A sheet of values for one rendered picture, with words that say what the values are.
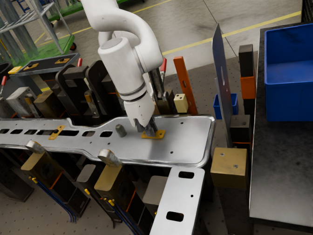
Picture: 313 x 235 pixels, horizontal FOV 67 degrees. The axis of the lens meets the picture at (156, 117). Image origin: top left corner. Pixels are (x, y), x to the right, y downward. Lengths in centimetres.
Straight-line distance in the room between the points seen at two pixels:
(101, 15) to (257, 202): 59
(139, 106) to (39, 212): 82
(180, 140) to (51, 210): 76
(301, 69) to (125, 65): 59
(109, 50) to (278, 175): 50
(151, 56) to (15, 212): 108
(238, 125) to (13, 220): 114
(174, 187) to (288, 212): 27
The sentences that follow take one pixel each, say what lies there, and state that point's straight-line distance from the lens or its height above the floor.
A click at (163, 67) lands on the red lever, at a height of 113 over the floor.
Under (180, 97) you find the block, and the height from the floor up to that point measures 107.
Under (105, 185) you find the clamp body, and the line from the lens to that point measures 70.
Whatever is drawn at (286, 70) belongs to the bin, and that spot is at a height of 103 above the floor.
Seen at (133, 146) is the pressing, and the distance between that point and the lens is 82.
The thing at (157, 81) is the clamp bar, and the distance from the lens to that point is 85.
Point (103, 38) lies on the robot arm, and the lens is 121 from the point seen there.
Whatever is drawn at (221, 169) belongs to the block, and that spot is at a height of 106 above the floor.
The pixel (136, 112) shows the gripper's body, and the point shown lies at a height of 115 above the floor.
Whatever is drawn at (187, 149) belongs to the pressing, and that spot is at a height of 100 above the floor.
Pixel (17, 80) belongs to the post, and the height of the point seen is 111.
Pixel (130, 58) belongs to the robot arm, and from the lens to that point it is 63.
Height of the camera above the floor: 154
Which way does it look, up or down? 38 degrees down
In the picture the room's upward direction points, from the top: 23 degrees counter-clockwise
